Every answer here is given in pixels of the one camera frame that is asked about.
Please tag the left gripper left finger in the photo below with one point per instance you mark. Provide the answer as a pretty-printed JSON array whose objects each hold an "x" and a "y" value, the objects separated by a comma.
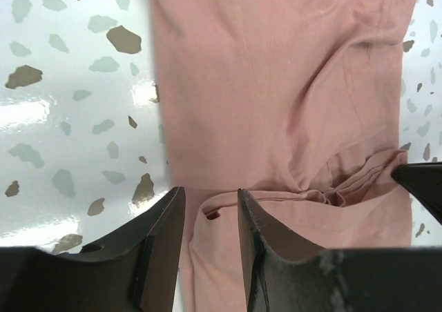
[{"x": 133, "y": 268}]

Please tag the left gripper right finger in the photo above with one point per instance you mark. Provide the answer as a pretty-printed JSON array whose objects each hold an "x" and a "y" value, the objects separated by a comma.
[{"x": 283, "y": 271}]

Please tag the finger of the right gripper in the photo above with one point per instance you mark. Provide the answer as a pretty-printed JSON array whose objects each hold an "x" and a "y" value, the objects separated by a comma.
[{"x": 424, "y": 182}]

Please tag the pink t shirt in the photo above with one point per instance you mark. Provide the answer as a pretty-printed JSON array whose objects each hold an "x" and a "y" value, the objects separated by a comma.
[{"x": 296, "y": 101}]

